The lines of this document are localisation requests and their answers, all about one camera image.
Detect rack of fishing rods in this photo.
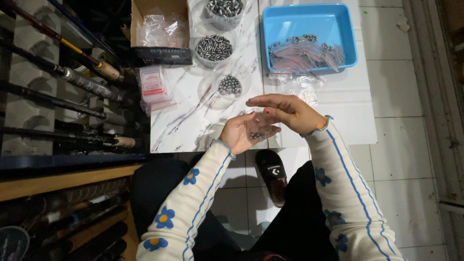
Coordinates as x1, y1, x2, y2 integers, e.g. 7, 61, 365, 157
0, 0, 150, 162

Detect pile of filled zip bags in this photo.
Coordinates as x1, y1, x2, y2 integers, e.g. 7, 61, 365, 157
268, 34, 347, 73

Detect blue plastic tray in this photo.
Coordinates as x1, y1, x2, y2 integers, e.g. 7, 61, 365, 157
262, 3, 359, 76

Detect bundle of empty clear bags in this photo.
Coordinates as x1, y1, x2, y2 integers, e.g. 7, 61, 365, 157
137, 14, 189, 49

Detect clear tub of metal balls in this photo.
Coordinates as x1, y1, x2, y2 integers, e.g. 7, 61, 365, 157
197, 59, 254, 111

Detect person's right hand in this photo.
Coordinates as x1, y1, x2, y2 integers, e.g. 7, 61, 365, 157
246, 94, 327, 137

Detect wooden shelf with rods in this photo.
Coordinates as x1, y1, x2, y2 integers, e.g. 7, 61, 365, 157
0, 163, 143, 261

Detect black slide sandal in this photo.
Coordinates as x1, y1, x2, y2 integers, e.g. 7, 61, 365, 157
254, 149, 288, 208

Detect clear tub of oval sinkers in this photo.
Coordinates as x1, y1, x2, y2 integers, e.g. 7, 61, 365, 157
190, 0, 249, 32
191, 20, 238, 70

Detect heap of oval metal sinkers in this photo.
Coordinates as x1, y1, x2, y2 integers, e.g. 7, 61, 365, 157
195, 35, 233, 62
206, 0, 245, 18

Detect person's left hand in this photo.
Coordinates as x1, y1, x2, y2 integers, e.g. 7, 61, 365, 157
219, 111, 282, 156

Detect stack of red-label zip bags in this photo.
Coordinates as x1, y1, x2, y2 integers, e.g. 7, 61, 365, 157
137, 66, 178, 117

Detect loose clear zip bags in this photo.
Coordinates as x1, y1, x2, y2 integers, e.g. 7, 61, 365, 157
268, 71, 326, 107

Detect small clear bag of balls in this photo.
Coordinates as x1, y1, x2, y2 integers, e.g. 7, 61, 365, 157
246, 111, 280, 141

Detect heap of round metal balls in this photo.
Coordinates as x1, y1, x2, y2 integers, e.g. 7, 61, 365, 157
217, 75, 243, 96

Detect brown cardboard box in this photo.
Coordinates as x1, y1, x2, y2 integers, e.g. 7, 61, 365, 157
130, 0, 193, 67

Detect person's black trousers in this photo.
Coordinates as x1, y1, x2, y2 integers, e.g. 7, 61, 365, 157
130, 157, 342, 261

